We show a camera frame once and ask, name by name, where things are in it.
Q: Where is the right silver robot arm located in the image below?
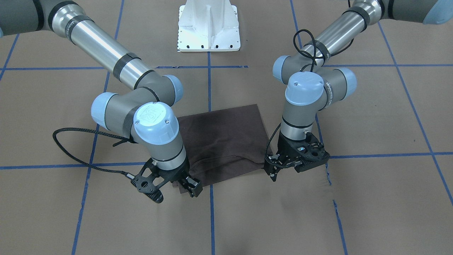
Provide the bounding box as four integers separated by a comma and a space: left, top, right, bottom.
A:
1, 0, 202, 203

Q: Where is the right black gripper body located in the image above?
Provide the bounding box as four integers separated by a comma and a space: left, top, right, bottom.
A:
154, 159, 191, 185

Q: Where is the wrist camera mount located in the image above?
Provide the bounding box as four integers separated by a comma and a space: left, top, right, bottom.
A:
129, 158, 170, 203
294, 132, 330, 172

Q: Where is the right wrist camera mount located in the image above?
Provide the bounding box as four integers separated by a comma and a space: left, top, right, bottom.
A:
129, 158, 170, 203

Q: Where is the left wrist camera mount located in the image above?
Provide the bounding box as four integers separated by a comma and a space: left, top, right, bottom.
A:
294, 132, 330, 172

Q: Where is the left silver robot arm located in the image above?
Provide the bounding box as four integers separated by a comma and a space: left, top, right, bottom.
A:
264, 0, 452, 181

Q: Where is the white pedestal column base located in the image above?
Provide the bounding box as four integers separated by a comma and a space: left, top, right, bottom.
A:
177, 0, 241, 52

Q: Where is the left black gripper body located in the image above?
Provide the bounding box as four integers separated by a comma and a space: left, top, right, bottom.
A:
273, 133, 319, 170

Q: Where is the brown t-shirt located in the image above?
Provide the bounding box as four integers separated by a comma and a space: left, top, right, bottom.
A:
178, 104, 269, 187

